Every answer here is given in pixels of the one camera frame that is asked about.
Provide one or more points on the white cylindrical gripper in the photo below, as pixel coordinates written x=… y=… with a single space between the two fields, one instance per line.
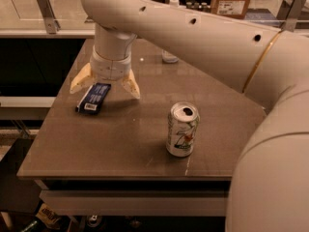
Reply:
x=110 y=69

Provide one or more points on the blue rxbar blueberry wrapper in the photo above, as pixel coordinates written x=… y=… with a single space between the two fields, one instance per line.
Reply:
x=93 y=99

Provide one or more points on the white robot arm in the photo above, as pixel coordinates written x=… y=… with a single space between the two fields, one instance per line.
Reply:
x=270 y=185

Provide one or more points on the white green 7up can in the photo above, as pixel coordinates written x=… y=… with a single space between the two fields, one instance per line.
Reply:
x=183 y=121

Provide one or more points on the clear plastic water bottle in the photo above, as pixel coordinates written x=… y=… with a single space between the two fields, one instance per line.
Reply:
x=167 y=57

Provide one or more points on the snack bag under table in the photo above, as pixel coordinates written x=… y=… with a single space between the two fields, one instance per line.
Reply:
x=50 y=219

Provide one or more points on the green bottle under table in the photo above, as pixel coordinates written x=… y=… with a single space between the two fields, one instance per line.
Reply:
x=33 y=226

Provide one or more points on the left metal glass bracket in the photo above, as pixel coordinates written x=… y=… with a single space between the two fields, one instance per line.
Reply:
x=51 y=24

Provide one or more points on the metal glass bracket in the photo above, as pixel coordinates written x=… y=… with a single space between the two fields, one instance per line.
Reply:
x=290 y=12
x=51 y=24

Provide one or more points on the right metal glass bracket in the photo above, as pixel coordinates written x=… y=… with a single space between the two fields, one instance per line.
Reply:
x=290 y=12

